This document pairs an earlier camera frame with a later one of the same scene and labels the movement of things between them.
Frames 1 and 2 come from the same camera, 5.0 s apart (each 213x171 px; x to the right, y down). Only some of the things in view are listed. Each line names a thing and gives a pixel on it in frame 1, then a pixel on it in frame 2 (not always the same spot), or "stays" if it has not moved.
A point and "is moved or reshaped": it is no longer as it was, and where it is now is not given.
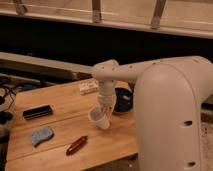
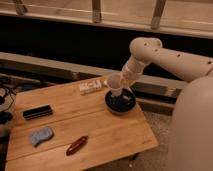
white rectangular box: (88, 86) stays
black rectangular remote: (37, 111) stays
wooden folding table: (51, 130) stays
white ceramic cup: (98, 117) is moved or reshaped
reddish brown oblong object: (76, 145) stays
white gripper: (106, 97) → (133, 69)
